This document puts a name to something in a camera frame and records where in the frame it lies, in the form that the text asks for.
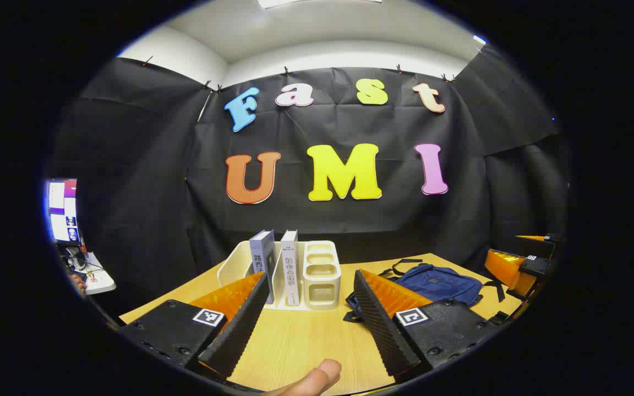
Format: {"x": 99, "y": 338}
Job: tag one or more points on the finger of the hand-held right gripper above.
{"x": 537, "y": 238}
{"x": 507, "y": 269}

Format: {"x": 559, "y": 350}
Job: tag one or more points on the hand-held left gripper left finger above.
{"x": 240, "y": 324}

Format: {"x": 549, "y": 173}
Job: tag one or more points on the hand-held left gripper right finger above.
{"x": 380, "y": 330}

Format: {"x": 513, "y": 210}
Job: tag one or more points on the blue schoolbag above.
{"x": 438, "y": 280}

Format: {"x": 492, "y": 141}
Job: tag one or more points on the white plastic bookshelf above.
{"x": 322, "y": 286}

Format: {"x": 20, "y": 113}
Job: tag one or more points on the grey-purple cover book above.
{"x": 262, "y": 253}

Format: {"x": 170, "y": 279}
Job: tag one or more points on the white cover book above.
{"x": 289, "y": 264}

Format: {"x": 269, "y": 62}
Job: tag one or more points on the black backdrop cloth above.
{"x": 350, "y": 220}

